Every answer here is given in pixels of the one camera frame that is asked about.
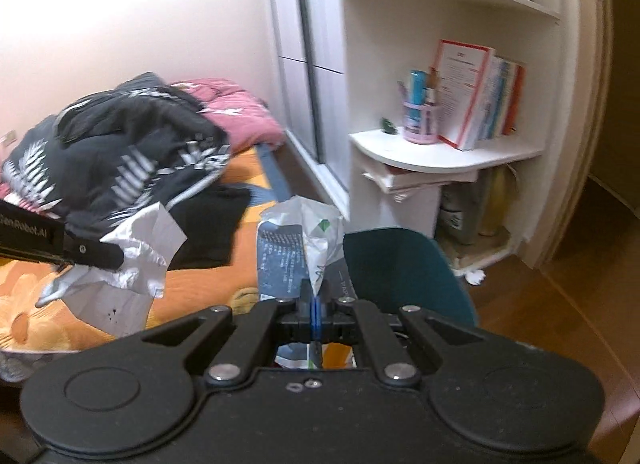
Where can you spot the row of books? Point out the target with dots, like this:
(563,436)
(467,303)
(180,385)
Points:
(505,99)

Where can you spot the grey container green label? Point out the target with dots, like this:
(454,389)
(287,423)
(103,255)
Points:
(460,219)

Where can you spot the small green figurine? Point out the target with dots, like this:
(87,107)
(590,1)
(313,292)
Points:
(388,125)

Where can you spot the white wardrobe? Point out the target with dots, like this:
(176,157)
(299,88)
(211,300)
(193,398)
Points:
(320,109)

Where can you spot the teal waste bin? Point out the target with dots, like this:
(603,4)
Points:
(400,269)

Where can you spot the flower print bed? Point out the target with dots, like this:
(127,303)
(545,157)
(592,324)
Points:
(200,289)

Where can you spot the pink striped blanket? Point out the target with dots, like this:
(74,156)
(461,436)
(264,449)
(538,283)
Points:
(240,119)

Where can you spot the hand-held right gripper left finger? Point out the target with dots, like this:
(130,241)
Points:
(295,326)

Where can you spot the black garment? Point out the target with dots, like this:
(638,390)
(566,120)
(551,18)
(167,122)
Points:
(210,229)

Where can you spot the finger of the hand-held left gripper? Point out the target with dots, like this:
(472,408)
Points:
(95,251)

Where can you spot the pink pen holder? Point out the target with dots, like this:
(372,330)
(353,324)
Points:
(420,129)

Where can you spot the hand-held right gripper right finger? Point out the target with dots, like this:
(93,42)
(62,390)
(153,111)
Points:
(335,326)

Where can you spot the red bordered booklet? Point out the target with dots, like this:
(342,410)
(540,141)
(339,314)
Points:
(460,94)

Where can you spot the silver white wrapper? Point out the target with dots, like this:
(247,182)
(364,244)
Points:
(145,254)

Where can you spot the dark leaf print duvet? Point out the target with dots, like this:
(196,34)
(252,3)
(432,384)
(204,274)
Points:
(125,159)

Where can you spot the blue white packet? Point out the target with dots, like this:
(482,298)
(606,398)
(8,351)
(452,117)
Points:
(280,254)

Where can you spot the white corner shelf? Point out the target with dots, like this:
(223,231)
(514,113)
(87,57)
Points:
(545,94)

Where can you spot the stack of white papers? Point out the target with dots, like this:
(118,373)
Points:
(415,179)

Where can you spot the white crumpled tissue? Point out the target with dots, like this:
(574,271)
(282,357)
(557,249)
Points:
(473,277)

